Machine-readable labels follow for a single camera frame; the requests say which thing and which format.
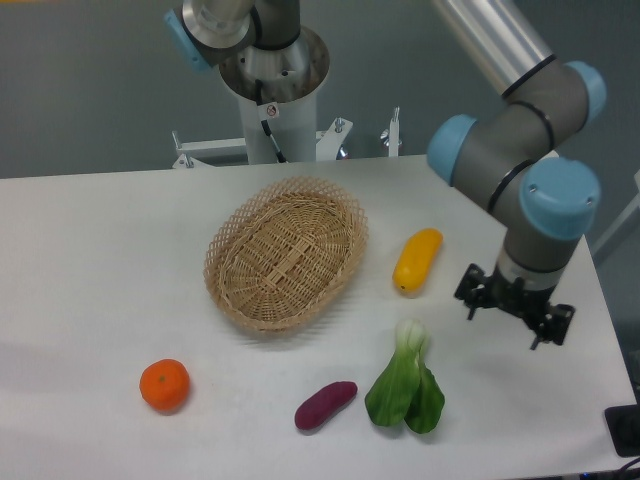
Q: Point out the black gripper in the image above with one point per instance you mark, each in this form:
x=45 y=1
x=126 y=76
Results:
x=550 y=323

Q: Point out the green bok choy vegetable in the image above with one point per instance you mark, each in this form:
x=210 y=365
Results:
x=406 y=390

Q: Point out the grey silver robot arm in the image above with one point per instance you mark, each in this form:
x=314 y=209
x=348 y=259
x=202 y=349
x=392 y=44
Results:
x=506 y=165

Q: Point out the yellow squash toy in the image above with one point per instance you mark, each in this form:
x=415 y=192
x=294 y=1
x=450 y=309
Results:
x=415 y=261

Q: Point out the black device at table edge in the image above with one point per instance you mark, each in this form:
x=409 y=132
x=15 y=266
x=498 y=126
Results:
x=623 y=426

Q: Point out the purple sweet potato toy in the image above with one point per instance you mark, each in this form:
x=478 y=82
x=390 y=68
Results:
x=322 y=405

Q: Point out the woven wicker basket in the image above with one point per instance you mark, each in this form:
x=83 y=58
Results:
x=285 y=254

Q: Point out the orange mandarin toy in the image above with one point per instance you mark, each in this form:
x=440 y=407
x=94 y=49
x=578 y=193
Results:
x=165 y=385

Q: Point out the white bracket with bolt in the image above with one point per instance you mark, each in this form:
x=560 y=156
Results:
x=390 y=137

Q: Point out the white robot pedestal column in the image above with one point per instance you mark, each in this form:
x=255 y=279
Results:
x=276 y=91

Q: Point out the white metal base frame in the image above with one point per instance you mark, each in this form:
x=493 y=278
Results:
x=210 y=150

